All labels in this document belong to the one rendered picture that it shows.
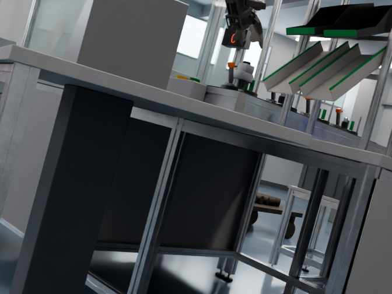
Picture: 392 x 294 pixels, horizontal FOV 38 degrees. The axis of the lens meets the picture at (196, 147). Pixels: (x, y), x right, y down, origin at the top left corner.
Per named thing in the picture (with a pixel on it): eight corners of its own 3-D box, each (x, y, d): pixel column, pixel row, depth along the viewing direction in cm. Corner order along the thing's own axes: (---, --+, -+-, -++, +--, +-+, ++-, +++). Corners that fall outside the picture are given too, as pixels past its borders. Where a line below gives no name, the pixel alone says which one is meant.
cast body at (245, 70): (241, 79, 204) (245, 59, 204) (232, 77, 207) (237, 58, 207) (255, 84, 210) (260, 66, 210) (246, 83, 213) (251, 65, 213)
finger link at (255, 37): (252, 53, 203) (241, 30, 201) (263, 47, 206) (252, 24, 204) (258, 51, 200) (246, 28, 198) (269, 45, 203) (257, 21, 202)
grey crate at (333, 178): (373, 210, 360) (383, 175, 359) (294, 186, 404) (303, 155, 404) (402, 216, 389) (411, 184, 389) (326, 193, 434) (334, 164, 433)
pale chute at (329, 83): (334, 102, 166) (330, 88, 164) (303, 97, 177) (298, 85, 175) (393, 56, 177) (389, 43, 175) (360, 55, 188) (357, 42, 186)
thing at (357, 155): (379, 166, 137) (382, 154, 137) (64, 88, 244) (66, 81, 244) (536, 217, 236) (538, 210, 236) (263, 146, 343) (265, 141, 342)
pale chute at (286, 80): (293, 95, 177) (289, 82, 175) (266, 91, 188) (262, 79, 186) (352, 52, 188) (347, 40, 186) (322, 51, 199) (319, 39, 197)
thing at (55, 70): (8, 59, 103) (12, 44, 103) (-25, 60, 184) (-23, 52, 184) (308, 146, 134) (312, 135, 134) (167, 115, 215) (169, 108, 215)
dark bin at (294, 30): (314, 35, 178) (312, 11, 176) (286, 35, 189) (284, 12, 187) (374, 25, 192) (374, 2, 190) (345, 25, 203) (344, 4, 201)
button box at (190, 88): (189, 97, 189) (193, 80, 189) (150, 90, 204) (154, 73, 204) (203, 102, 194) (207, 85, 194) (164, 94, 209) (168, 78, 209)
